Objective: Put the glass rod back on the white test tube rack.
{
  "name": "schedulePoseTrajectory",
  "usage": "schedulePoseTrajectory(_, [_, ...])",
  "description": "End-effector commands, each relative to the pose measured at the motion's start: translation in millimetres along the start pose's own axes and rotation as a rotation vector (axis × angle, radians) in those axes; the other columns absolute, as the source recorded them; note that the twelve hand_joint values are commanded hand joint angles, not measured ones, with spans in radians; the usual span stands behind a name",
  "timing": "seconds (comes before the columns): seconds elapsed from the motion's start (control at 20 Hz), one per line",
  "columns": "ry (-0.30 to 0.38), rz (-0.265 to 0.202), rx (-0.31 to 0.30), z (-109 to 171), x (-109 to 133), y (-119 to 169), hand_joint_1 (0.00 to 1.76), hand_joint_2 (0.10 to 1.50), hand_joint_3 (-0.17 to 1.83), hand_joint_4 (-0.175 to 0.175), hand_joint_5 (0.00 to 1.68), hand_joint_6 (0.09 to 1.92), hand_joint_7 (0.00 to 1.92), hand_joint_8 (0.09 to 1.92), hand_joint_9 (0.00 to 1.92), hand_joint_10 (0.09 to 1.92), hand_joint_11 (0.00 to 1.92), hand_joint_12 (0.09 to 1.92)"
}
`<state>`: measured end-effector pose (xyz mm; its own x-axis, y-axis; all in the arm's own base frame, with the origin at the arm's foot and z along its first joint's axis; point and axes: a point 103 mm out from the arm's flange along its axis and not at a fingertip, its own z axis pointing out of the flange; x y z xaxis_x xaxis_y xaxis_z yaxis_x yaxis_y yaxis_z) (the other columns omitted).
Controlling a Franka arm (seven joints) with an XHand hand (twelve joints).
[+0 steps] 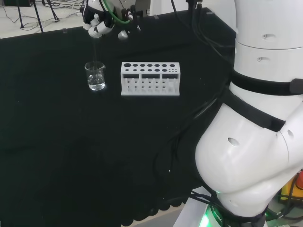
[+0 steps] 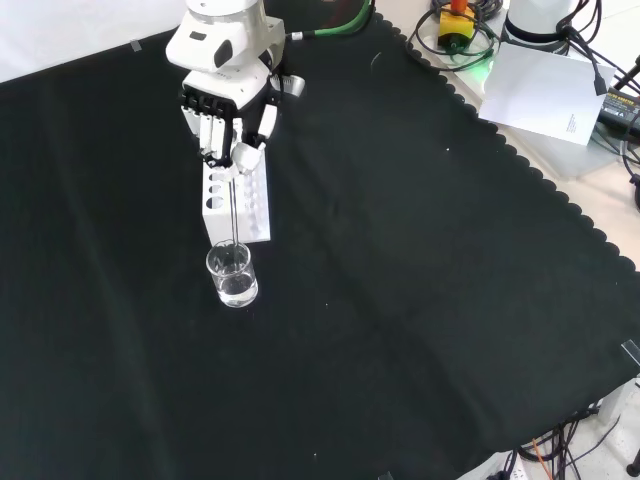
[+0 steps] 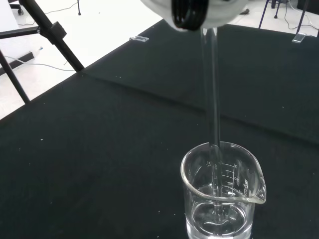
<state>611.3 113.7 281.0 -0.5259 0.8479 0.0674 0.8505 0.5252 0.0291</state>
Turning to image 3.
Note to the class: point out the black office chair base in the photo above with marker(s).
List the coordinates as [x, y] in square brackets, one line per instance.
[19, 10]

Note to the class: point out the black bench cloth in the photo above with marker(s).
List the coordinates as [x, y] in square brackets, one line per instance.
[99, 149]

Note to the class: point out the black tripod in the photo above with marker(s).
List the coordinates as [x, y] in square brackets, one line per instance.
[59, 37]

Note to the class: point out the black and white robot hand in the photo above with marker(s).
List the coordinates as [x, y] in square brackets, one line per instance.
[219, 12]

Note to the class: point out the glass beaker with water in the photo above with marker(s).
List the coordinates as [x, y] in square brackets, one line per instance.
[192, 211]

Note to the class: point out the black floor strip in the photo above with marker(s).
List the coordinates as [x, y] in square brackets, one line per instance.
[17, 63]

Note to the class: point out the blue stand legs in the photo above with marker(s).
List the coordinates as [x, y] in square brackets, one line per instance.
[263, 12]

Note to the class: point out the clear cloth clip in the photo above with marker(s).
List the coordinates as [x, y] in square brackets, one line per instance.
[299, 37]
[139, 39]

